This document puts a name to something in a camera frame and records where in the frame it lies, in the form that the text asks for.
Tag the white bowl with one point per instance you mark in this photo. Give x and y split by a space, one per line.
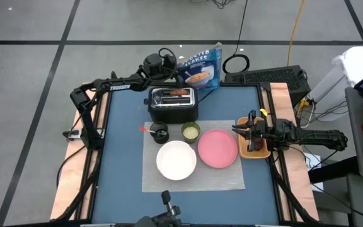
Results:
176 160

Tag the yellow tag on gripper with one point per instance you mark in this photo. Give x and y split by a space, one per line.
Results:
263 112

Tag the yellow power plug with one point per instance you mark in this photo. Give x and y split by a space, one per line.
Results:
302 103

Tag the orange plastic tray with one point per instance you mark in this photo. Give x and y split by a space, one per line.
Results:
243 152

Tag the white paper sheet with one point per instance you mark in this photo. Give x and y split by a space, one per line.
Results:
310 160

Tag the wooden table side board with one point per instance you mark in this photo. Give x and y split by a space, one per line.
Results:
68 176
282 94

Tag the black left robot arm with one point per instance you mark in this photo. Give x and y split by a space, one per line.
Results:
118 85

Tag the black table frame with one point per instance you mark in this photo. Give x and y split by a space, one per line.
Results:
238 84

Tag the pink plate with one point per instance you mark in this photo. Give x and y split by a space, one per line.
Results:
217 148

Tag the black cup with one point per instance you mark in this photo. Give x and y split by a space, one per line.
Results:
156 139

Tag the white trash bin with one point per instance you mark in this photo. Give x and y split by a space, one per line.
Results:
342 82

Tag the beige woven placemat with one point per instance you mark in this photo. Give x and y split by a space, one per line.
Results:
200 183

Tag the blue frosted flakes cereal box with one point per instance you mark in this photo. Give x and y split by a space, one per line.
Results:
203 72

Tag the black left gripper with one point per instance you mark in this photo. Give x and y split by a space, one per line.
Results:
169 61

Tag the black and silver toaster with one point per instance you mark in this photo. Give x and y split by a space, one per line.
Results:
172 108

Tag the green cup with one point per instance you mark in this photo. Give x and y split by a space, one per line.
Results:
190 132

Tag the black metal beam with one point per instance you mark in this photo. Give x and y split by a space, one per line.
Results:
332 170

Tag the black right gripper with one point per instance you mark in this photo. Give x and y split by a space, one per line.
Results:
263 132

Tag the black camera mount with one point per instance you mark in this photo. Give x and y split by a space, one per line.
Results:
169 208

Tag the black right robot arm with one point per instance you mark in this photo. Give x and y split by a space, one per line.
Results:
320 138

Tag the black computer case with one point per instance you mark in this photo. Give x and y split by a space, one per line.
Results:
269 77

